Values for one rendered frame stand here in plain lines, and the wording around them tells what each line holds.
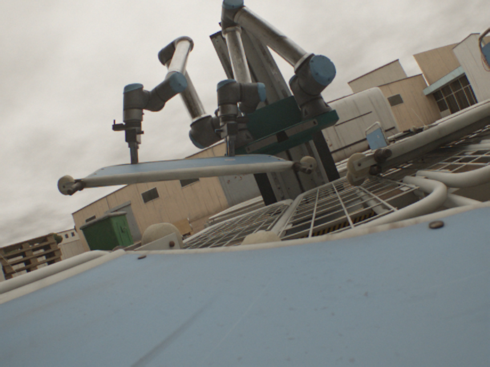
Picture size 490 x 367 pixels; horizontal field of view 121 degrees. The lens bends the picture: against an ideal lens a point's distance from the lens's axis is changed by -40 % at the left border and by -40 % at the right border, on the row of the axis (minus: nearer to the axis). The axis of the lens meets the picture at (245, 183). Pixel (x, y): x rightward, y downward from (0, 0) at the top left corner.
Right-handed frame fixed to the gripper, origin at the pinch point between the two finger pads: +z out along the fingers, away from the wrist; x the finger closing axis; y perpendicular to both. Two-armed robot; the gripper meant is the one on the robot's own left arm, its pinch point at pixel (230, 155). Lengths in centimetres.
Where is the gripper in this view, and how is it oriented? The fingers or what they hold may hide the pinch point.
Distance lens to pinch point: 101.9
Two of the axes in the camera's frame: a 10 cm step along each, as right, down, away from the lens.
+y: -9.5, 0.9, -2.9
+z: 0.6, 9.9, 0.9
